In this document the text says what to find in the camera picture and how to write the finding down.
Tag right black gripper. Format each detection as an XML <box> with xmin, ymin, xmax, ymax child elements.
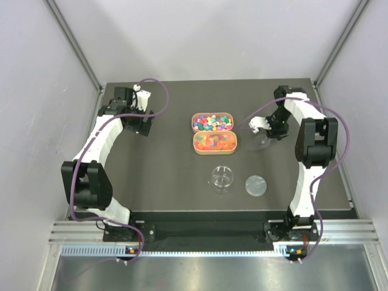
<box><xmin>261</xmin><ymin>107</ymin><xmax>292</xmax><ymax>141</ymax></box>

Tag clear plastic scoop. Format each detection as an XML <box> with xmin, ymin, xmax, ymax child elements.
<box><xmin>247</xmin><ymin>135</ymin><xmax>271</xmax><ymax>152</ymax></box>

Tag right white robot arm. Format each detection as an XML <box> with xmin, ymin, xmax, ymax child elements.
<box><xmin>266</xmin><ymin>85</ymin><xmax>338</xmax><ymax>240</ymax></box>

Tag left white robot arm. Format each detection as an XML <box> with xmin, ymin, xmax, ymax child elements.
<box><xmin>61</xmin><ymin>85</ymin><xmax>155</xmax><ymax>241</ymax></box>

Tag pink tray opaque star candies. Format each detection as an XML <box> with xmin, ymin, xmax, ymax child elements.
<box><xmin>191</xmin><ymin>113</ymin><xmax>234</xmax><ymax>133</ymax></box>

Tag tan tray translucent star candies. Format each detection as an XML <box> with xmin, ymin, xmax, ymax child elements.
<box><xmin>193</xmin><ymin>131</ymin><xmax>238</xmax><ymax>155</ymax></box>

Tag clear round jar lid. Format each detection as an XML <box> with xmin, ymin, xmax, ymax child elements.
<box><xmin>245</xmin><ymin>175</ymin><xmax>267</xmax><ymax>197</ymax></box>

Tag clear plastic jar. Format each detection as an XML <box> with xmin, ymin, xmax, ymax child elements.
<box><xmin>209</xmin><ymin>166</ymin><xmax>234</xmax><ymax>194</ymax></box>

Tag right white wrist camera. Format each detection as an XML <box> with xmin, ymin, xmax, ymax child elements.
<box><xmin>249</xmin><ymin>116</ymin><xmax>271</xmax><ymax>133</ymax></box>

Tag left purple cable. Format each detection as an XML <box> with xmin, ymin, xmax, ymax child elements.
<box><xmin>69</xmin><ymin>78</ymin><xmax>169</xmax><ymax>264</ymax></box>

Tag purple cable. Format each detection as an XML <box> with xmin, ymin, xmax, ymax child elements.
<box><xmin>69</xmin><ymin>78</ymin><xmax>169</xmax><ymax>264</ymax></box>
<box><xmin>235</xmin><ymin>96</ymin><xmax>352</xmax><ymax>263</ymax></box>

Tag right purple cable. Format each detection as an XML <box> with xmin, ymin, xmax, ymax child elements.
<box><xmin>235</xmin><ymin>96</ymin><xmax>352</xmax><ymax>263</ymax></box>

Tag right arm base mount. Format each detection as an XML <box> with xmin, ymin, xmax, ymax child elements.
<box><xmin>263</xmin><ymin>220</ymin><xmax>318</xmax><ymax>242</ymax></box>

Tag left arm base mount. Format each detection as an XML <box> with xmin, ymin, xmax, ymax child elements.
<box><xmin>95</xmin><ymin>221</ymin><xmax>157</xmax><ymax>243</ymax></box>

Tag left aluminium corner post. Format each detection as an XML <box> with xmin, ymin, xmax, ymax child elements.
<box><xmin>43</xmin><ymin>0</ymin><xmax>102</xmax><ymax>92</ymax></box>

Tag aluminium corner post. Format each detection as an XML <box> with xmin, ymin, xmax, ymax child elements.
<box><xmin>313</xmin><ymin>0</ymin><xmax>370</xmax><ymax>89</ymax></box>
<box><xmin>43</xmin><ymin>0</ymin><xmax>102</xmax><ymax>92</ymax></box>

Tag white slotted cable duct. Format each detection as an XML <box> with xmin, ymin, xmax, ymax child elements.
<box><xmin>60</xmin><ymin>242</ymin><xmax>303</xmax><ymax>258</ymax></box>

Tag aluminium front frame rail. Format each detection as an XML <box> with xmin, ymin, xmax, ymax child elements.
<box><xmin>48</xmin><ymin>219</ymin><xmax>378</xmax><ymax>244</ymax></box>

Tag right aluminium corner post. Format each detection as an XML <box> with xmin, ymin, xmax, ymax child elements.
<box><xmin>313</xmin><ymin>0</ymin><xmax>370</xmax><ymax>89</ymax></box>

